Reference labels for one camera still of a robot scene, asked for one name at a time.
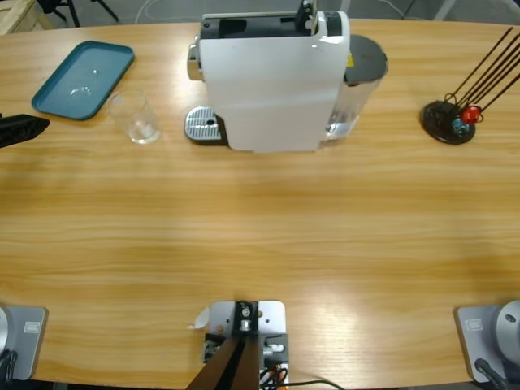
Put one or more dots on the grey metal leg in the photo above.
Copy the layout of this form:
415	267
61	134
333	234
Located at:
445	9

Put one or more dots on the silver coffee machine lever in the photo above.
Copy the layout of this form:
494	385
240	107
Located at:
305	14

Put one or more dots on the clear water tank black lid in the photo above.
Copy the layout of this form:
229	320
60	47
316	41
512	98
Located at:
363	57

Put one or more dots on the black stand legs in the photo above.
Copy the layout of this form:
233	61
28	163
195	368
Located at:
73	10

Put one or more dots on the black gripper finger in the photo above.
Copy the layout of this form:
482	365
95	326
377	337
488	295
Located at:
20	129

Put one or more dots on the light wooden crate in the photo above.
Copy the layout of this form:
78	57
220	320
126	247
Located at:
18	16

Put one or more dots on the black capsule holder with rods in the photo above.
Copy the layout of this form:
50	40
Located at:
436	118

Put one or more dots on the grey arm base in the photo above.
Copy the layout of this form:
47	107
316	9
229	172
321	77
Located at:
483	337
26	341

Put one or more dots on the silver grille drip tray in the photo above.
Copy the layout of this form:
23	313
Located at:
201	124

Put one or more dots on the white capsule coffee machine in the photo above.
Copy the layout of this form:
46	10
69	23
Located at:
272	89

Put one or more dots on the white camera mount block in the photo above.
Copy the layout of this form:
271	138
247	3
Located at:
272	317

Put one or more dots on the red coffee capsule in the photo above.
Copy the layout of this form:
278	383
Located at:
472	114

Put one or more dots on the dark camera post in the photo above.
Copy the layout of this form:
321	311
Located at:
231	365

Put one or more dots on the teal plastic tray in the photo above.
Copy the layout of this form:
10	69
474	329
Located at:
85	73

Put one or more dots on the white tape tab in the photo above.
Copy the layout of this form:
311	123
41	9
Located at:
201	319

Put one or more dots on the clear glass cup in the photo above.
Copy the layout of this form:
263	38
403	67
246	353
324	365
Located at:
136	118

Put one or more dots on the blue coffee capsule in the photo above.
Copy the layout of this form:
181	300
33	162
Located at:
460	126

